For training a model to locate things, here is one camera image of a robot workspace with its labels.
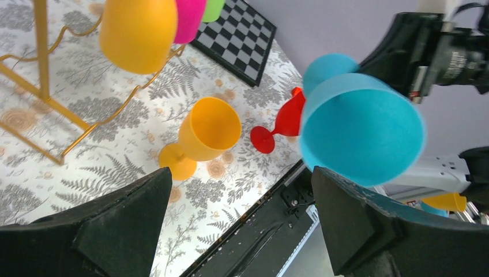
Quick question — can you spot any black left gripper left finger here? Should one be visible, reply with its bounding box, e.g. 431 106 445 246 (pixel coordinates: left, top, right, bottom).
1 168 172 276

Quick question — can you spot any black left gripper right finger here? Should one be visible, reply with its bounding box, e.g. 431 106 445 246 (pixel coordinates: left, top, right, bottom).
311 167 488 276

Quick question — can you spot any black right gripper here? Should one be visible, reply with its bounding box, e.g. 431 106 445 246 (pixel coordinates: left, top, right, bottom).
358 11 488 103

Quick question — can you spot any blue plastic wine glass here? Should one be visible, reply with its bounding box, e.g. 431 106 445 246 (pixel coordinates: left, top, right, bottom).
299 53 427 187

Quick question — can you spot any yellow plastic wine glass front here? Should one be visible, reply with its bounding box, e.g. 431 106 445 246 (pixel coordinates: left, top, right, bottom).
158 97 242 181

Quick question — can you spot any yellow plastic wine glass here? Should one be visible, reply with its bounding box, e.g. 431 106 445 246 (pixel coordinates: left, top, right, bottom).
158 97 242 181
99 0 178 74

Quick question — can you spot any green plastic wine glass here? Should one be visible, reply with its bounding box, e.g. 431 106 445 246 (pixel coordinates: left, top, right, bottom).
202 0 225 23

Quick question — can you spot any gold wire wine glass rack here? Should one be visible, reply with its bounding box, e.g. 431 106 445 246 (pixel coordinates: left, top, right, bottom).
1 1 185 166

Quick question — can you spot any magenta plastic wine glass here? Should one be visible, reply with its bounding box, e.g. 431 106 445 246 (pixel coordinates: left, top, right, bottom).
174 0 207 44

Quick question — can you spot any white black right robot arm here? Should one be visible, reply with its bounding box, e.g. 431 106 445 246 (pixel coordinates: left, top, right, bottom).
359 10 488 213

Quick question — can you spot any red plastic wine glass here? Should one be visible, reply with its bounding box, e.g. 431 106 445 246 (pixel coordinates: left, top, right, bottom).
250 87 306 154

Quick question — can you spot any floral patterned table mat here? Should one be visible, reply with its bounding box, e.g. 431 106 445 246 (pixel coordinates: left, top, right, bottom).
1 1 302 276

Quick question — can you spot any black white checkerboard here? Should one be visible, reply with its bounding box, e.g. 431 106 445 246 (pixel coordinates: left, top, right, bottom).
190 0 277 87

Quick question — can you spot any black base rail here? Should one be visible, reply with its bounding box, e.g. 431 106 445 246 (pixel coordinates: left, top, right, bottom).
182 160 319 276

